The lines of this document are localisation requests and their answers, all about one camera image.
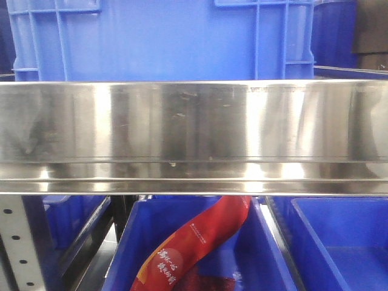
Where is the red printed bag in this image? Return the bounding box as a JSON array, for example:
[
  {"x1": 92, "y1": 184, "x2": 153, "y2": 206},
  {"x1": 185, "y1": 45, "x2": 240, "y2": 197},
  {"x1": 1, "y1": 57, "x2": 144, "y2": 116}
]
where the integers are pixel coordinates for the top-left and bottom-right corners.
[{"x1": 130, "y1": 195, "x2": 252, "y2": 290}]

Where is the large blue crate on shelf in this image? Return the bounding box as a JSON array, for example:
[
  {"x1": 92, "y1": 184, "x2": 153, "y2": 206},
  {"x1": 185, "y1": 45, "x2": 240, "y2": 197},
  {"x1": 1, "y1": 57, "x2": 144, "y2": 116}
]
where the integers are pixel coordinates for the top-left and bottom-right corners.
[{"x1": 7, "y1": 1, "x2": 314, "y2": 81}]

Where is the lower right blue bin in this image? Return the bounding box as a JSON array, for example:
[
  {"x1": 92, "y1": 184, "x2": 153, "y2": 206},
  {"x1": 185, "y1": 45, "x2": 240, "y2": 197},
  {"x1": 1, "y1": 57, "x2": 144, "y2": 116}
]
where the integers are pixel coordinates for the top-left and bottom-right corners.
[{"x1": 269, "y1": 196, "x2": 387, "y2": 290}]

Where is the stainless steel shelf rail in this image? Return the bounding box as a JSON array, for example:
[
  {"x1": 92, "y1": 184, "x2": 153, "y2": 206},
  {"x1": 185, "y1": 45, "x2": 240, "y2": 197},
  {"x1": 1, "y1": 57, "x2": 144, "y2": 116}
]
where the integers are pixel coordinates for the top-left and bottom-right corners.
[{"x1": 1, "y1": 79, "x2": 387, "y2": 196}]

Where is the lower blue bin with bag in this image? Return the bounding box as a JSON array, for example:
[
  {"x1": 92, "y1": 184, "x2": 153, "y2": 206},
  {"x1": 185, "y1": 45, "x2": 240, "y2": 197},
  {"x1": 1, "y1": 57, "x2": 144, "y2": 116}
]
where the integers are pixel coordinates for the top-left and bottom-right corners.
[{"x1": 102, "y1": 196, "x2": 296, "y2": 290}]

